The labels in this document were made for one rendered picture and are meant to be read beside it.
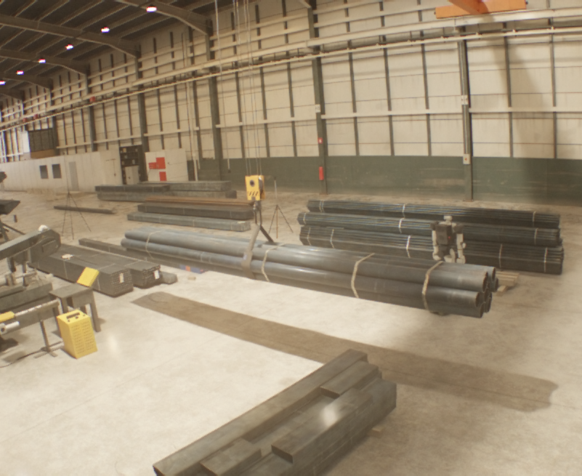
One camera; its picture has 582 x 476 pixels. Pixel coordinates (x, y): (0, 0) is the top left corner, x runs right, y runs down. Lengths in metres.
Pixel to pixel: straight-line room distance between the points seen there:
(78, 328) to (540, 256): 7.96
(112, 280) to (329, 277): 5.30
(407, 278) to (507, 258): 4.75
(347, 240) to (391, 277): 5.88
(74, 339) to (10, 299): 2.07
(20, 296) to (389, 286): 6.38
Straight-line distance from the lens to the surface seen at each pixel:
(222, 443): 4.20
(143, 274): 9.87
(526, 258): 9.52
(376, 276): 5.24
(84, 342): 7.44
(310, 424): 4.31
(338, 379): 4.94
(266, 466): 4.05
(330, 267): 5.51
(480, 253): 9.73
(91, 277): 8.13
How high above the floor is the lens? 3.00
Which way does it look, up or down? 13 degrees down
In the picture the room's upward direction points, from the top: 5 degrees counter-clockwise
